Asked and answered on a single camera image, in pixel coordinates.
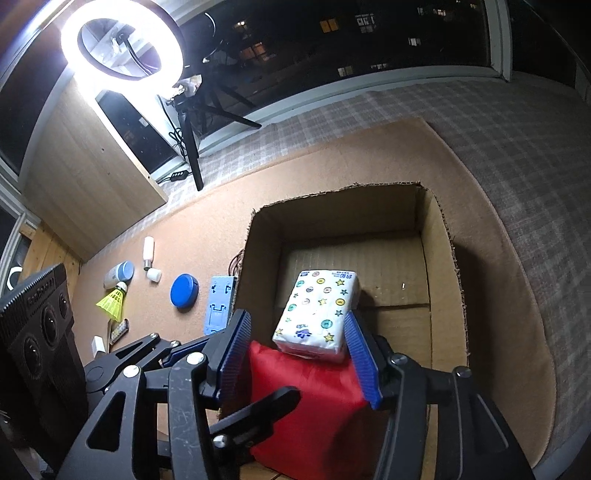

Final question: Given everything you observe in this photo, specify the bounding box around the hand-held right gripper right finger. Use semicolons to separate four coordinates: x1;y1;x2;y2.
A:
344;310;536;480

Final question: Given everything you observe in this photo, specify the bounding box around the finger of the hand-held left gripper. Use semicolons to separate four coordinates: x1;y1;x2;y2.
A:
208;387;302;462
84;331;225;394

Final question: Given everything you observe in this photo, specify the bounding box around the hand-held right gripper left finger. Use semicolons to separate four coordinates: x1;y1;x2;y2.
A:
58;308;254;480

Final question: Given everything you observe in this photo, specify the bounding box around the red fabric pouch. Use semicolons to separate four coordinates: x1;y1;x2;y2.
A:
247;340;384;480

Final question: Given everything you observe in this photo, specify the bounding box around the blue plastic tray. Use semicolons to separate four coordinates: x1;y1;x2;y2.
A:
203;275;238;336

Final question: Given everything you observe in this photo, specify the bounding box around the yellow shuttlecock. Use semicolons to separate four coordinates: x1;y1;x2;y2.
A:
95;282;129;321

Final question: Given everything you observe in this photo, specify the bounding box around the blue round lid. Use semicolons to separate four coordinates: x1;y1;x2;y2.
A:
170;273;200;309

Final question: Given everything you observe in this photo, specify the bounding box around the white printed tissue pack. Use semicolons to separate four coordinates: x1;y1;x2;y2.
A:
271;268;362;363

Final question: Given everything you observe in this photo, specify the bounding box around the white and blue jar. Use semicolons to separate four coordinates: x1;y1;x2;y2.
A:
103;261;136;291

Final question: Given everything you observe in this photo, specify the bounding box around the brown cardboard box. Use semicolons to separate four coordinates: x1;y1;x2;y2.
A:
217;182;469;480

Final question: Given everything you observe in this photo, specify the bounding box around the light wooden board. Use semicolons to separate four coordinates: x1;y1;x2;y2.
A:
21;80;169;259

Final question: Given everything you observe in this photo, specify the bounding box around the black tripod stand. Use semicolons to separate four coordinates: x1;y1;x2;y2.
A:
157;74;262;192

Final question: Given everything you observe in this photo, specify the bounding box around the grey checked mat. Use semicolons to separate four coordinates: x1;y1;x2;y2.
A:
159;71;591;462

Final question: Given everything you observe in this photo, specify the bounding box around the black cable with controller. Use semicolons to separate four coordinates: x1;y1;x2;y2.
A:
159;95;190;183

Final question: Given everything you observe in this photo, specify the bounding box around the white window frame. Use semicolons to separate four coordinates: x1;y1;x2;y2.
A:
0;0;591;222

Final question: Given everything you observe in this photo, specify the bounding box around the white ring light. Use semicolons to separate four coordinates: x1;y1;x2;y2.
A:
60;0;190;100

